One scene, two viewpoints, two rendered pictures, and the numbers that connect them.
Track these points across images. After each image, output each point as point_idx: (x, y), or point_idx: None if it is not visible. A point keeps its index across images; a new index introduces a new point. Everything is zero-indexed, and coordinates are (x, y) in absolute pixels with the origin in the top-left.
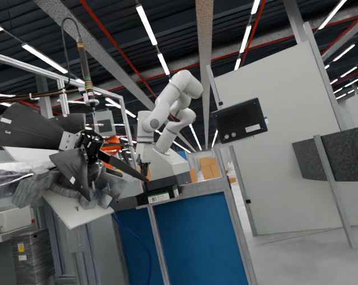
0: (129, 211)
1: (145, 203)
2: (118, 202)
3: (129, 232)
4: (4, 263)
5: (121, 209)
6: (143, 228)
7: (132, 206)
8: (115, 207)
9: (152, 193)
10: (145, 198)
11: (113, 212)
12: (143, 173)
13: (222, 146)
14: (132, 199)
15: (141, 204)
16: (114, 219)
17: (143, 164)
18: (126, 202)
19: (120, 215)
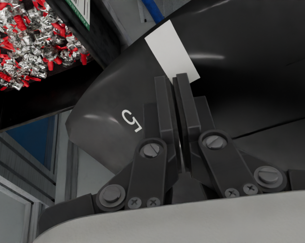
0: (19, 141)
1: (100, 21)
2: (35, 189)
3: (158, 9)
4: None
5: (36, 162)
6: None
7: (14, 148)
8: (46, 181)
9: (69, 11)
10: (99, 37)
11: (52, 170)
12: (203, 102)
13: None
14: (6, 165)
15: (113, 39)
16: (54, 154)
17: (252, 181)
18: (23, 171)
19: (38, 152)
